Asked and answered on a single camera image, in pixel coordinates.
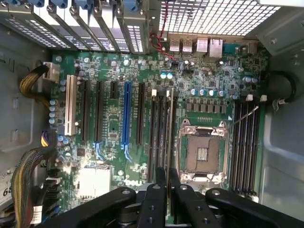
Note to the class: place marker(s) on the white expansion slot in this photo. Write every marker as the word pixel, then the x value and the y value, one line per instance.
pixel 70 104

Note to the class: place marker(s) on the blue expansion slot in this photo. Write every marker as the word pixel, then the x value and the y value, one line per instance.
pixel 126 111

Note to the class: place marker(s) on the black RAM slot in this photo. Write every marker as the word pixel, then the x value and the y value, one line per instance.
pixel 159 133
pixel 235 147
pixel 242 147
pixel 166 118
pixel 152 133
pixel 255 147
pixel 175 133
pixel 249 147

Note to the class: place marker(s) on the blue plastic retention clip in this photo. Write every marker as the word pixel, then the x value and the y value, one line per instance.
pixel 60 3
pixel 85 4
pixel 17 2
pixel 130 5

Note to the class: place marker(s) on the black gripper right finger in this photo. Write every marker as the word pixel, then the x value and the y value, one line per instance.
pixel 187 206

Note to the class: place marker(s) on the silver CPU socket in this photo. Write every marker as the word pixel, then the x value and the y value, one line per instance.
pixel 204 152

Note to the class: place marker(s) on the white printed label sticker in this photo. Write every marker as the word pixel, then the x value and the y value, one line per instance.
pixel 6 187

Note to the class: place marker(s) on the thin silver locking lever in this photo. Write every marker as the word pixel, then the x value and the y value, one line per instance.
pixel 242 118

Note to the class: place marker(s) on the green motherboard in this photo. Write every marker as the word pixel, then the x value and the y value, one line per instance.
pixel 111 114

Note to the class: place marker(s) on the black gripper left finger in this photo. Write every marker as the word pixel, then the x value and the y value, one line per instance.
pixel 152 204

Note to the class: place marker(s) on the silver USB port block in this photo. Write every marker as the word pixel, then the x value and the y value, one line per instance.
pixel 187 45
pixel 174 45
pixel 202 45

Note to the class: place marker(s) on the grey metal PC case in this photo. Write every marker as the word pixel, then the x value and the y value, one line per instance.
pixel 282 152

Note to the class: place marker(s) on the long black expansion slot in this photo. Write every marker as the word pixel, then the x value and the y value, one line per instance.
pixel 98 109
pixel 140 111
pixel 85 109

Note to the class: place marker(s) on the silver ethernet port block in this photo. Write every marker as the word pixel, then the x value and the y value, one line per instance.
pixel 215 47

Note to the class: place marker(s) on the white power connector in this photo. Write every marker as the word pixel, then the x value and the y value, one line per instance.
pixel 51 72

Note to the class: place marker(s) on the short black expansion slot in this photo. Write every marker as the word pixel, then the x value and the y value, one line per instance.
pixel 113 89

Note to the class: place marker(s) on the silver expansion slot cover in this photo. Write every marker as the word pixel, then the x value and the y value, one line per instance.
pixel 35 33
pixel 135 35

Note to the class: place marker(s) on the silver chipset heatsink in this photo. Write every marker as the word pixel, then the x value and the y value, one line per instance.
pixel 95 181

